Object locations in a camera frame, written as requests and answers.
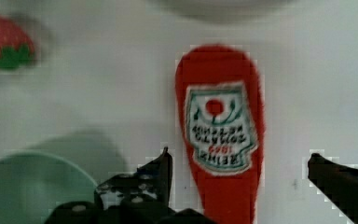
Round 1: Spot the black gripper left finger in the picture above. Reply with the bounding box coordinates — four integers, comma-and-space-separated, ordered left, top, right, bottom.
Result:
94, 147, 172, 210

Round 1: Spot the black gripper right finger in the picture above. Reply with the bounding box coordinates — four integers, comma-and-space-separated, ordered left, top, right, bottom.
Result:
308, 153, 358, 224

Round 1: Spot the red toy strawberry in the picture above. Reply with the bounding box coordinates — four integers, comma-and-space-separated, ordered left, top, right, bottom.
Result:
0, 16, 34, 70

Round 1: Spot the green mug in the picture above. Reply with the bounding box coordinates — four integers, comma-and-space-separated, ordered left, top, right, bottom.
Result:
0, 152, 96, 224

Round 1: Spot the red plush ketchup bottle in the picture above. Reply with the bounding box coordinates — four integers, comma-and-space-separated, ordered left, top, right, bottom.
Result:
175, 45, 265, 224

